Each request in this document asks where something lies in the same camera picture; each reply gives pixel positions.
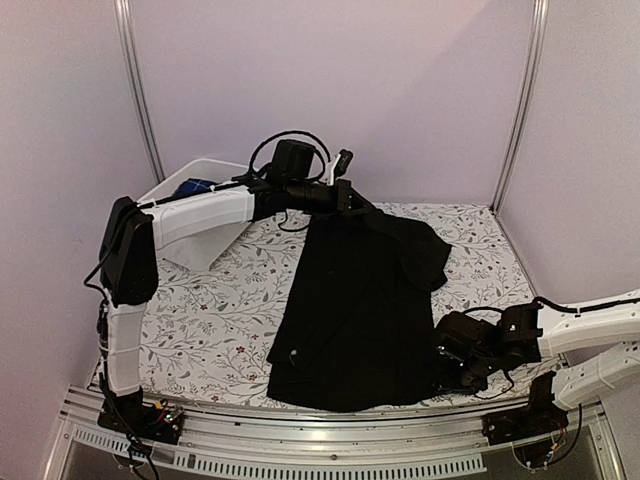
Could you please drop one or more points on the right aluminium corner post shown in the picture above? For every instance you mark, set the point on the right aluminium corner post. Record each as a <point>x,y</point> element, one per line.
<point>526,92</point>

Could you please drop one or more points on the aluminium front rail frame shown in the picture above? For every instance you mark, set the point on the aluminium front rail frame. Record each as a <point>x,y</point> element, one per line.
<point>233,442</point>

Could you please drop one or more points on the aluminium corner post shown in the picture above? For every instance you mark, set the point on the aluminium corner post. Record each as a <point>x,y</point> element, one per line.
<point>526,92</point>
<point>124,21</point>

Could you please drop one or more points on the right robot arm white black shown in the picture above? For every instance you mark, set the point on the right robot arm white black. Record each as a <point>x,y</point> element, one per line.
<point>541,329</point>

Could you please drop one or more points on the blue plaid shirt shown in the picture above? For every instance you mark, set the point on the blue plaid shirt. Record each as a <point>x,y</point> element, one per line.
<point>192,186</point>

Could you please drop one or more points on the white plastic bin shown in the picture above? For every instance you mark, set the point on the white plastic bin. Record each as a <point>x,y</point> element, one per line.
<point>195,231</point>

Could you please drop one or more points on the left aluminium corner post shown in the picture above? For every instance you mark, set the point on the left aluminium corner post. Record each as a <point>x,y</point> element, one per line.
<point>124,21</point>

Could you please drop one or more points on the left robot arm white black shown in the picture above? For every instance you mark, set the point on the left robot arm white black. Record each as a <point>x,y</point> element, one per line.
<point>126,273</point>

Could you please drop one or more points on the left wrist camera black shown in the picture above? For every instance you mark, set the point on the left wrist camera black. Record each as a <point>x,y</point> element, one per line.
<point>292,161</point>

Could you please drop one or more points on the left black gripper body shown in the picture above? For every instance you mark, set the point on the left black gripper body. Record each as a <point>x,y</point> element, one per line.
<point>342,186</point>

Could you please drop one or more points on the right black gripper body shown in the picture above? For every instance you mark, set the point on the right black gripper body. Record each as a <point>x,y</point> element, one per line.
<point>468,377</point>

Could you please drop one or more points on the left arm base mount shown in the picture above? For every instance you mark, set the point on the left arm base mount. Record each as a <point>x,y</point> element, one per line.
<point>128,414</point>

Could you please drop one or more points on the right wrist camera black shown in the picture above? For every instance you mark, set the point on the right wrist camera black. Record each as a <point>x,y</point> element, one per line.
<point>457,335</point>

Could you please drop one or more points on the floral patterned tablecloth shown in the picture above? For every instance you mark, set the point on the floral patterned tablecloth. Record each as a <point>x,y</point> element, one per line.
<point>206,335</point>

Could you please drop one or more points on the black long sleeve shirt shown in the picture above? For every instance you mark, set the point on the black long sleeve shirt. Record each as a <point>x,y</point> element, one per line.
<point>358,324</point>

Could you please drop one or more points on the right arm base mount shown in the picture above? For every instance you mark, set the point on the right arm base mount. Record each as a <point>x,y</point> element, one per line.
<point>537,417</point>

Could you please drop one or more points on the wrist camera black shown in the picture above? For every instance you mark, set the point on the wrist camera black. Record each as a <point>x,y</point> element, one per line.
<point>457,335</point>
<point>292,161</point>

